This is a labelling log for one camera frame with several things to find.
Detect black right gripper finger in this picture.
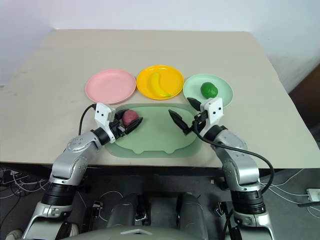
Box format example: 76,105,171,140
187,97,202,112
168,108,194,136

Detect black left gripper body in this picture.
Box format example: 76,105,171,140
109,119,128,140

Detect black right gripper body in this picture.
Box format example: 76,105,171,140
190,109,209,134

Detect purple-red toy fruit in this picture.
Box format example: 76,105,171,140
122,109,140,127

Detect light green round plate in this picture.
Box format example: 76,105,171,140
182,73,234,109

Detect pink round plate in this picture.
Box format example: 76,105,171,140
85,69,137,106

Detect yellow round plate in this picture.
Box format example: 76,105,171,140
136,64,185,101

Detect green toy lime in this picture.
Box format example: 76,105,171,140
200,82,219,98

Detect green silicone placemat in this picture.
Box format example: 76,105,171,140
104,102,205,159

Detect yellow toy banana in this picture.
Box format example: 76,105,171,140
150,72,173,98

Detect dark rounded robot leg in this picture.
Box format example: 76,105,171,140
176,191,209,240
106,193,151,229

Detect brown wooden furniture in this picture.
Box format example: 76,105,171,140
288,66,320,151

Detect grey robot torso edge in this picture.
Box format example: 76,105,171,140
59,225,209,240

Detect white power box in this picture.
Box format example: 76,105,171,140
305,188,320,201

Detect white shoe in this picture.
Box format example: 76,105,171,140
5,228,26,240

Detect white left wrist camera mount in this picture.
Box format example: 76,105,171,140
94,102,116,144

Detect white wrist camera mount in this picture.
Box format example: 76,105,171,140
199,97,224,131
94,102,116,144

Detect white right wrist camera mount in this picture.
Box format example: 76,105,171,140
199,97,224,131

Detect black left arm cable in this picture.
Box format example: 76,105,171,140
78,103,98,136

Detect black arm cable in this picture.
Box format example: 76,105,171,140
78,103,98,136
192,121,274,195

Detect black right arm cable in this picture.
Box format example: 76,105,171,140
192,121,274,195

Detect white floor cables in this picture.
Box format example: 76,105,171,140
259,167,320,224
0,167,50,201

